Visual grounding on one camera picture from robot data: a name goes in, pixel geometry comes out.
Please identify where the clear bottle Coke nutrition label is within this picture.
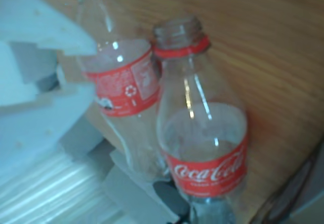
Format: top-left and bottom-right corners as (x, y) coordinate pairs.
(72, 0), (165, 184)

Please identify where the clear bottle Coca-Cola logo label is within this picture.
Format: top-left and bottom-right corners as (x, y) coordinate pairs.
(151, 16), (250, 224)

